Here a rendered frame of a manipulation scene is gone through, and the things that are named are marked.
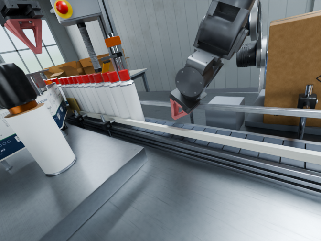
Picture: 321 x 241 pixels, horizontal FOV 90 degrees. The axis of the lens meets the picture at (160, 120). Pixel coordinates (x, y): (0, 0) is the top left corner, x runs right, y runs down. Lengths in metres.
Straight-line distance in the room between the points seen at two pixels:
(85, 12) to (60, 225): 0.70
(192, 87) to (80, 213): 0.35
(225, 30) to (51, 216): 0.49
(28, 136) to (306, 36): 0.69
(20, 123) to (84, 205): 0.24
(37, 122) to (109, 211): 0.28
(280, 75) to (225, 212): 0.36
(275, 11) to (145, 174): 2.88
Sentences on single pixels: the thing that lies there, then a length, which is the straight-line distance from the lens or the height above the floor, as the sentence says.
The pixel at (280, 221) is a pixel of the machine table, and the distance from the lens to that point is 0.39.
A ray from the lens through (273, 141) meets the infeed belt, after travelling 0.47.
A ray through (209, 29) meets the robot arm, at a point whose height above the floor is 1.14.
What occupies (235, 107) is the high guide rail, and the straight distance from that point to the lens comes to 0.44.
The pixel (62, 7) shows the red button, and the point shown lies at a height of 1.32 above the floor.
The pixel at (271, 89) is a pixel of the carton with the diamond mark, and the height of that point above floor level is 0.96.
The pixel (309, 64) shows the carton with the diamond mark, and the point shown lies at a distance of 0.53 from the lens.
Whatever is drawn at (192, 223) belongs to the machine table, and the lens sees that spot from 0.37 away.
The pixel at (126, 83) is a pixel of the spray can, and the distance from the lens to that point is 0.57.
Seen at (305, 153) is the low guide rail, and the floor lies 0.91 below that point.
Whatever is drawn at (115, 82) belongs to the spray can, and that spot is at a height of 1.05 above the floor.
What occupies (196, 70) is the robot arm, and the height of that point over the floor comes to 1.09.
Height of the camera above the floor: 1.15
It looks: 26 degrees down
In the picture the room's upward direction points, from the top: 14 degrees counter-clockwise
